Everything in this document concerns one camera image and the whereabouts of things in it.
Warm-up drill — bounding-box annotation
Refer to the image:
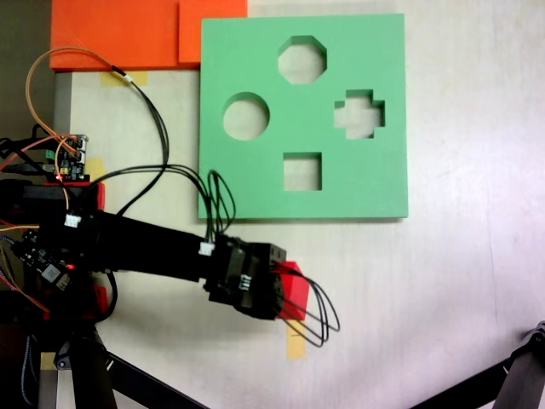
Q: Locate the red square block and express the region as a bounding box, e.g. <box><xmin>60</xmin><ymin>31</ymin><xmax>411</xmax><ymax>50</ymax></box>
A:
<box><xmin>274</xmin><ymin>260</ymin><xmax>311</xmax><ymax>321</ymax></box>

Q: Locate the small orange foam block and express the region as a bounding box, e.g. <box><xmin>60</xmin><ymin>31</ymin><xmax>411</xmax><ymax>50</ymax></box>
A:
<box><xmin>177</xmin><ymin>0</ymin><xmax>249</xmax><ymax>65</ymax></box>

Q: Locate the large orange foam block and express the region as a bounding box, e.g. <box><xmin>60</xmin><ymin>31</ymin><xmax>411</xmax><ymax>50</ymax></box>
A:
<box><xmin>49</xmin><ymin>0</ymin><xmax>202</xmax><ymax>72</ymax></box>

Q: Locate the yellow tape marker with line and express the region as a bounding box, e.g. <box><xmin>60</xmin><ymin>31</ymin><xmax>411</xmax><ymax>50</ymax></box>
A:
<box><xmin>285</xmin><ymin>321</ymin><xmax>308</xmax><ymax>361</ymax></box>

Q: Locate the black tripod leg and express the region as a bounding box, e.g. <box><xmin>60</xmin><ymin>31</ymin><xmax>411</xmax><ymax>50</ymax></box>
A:
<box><xmin>104</xmin><ymin>351</ymin><xmax>210</xmax><ymax>409</ymax></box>
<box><xmin>410</xmin><ymin>356</ymin><xmax>514</xmax><ymax>409</ymax></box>
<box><xmin>496</xmin><ymin>320</ymin><xmax>545</xmax><ymax>409</ymax></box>

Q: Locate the green shape sorting board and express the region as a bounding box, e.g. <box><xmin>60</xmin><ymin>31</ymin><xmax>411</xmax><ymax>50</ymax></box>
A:
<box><xmin>198</xmin><ymin>13</ymin><xmax>410</xmax><ymax>222</ymax></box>

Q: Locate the thick black tripod column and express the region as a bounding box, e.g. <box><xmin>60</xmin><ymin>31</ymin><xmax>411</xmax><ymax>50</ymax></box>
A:
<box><xmin>54</xmin><ymin>327</ymin><xmax>118</xmax><ymax>409</ymax></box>

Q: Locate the black controller board with chip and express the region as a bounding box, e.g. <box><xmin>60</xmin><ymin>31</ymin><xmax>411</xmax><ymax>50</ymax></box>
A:
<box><xmin>11</xmin><ymin>228</ymin><xmax>74</xmax><ymax>293</ymax></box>

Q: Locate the circuit board with green terminal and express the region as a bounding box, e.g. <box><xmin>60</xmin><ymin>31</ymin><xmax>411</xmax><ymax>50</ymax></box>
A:
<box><xmin>44</xmin><ymin>134</ymin><xmax>91</xmax><ymax>183</ymax></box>

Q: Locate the wide yellow tape strip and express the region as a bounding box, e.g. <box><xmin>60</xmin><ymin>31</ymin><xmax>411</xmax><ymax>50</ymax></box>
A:
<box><xmin>100</xmin><ymin>70</ymin><xmax>149</xmax><ymax>88</ymax></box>

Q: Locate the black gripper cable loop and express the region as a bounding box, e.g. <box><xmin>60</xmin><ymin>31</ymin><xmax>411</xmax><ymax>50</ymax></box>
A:
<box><xmin>275</xmin><ymin>266</ymin><xmax>341</xmax><ymax>349</ymax></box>

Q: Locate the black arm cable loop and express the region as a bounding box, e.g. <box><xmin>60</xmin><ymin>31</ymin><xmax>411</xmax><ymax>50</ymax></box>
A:
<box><xmin>89</xmin><ymin>164</ymin><xmax>237</xmax><ymax>245</ymax></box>

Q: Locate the long black cable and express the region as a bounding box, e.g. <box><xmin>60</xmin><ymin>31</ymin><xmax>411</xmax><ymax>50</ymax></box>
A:
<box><xmin>111</xmin><ymin>66</ymin><xmax>170</xmax><ymax>216</ymax></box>

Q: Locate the red printed base mount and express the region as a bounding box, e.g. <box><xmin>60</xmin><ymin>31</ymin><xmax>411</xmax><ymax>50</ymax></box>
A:
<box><xmin>40</xmin><ymin>181</ymin><xmax>107</xmax><ymax>321</ymax></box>

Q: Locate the blue braided cable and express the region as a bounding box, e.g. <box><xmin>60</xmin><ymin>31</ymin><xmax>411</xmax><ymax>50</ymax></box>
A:
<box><xmin>20</xmin><ymin>335</ymin><xmax>37</xmax><ymax>406</ymax></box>

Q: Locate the black usb cable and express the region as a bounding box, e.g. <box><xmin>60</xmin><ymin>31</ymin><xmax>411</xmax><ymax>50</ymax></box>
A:
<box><xmin>0</xmin><ymin>148</ymin><xmax>49</xmax><ymax>175</ymax></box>

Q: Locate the grey metal rail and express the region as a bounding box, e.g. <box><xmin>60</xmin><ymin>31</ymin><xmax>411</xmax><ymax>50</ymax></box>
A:
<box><xmin>54</xmin><ymin>71</ymin><xmax>72</xmax><ymax>136</ymax></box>

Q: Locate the thin orange wire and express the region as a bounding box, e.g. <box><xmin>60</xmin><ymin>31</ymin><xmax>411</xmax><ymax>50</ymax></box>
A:
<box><xmin>26</xmin><ymin>47</ymin><xmax>129</xmax><ymax>148</ymax></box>

